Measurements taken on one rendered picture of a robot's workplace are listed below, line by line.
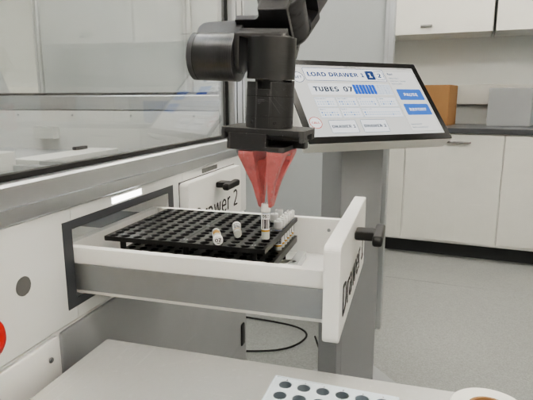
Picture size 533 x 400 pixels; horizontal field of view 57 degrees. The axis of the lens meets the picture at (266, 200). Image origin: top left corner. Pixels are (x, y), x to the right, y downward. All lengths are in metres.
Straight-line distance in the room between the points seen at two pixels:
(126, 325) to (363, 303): 1.07
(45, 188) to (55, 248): 0.08
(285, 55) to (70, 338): 0.44
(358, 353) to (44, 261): 1.34
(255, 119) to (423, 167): 3.03
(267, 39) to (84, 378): 0.44
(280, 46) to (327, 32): 1.78
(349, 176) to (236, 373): 1.05
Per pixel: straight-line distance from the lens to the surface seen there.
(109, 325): 0.76
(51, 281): 0.64
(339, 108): 1.49
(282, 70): 0.58
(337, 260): 0.52
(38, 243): 0.62
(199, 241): 0.63
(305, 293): 0.55
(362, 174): 1.60
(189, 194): 0.91
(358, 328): 1.75
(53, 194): 0.64
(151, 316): 0.87
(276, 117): 0.58
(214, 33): 0.62
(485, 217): 3.62
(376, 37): 2.31
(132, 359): 0.66
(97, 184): 0.70
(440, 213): 3.61
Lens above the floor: 1.08
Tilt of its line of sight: 11 degrees down
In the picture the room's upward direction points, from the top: straight up
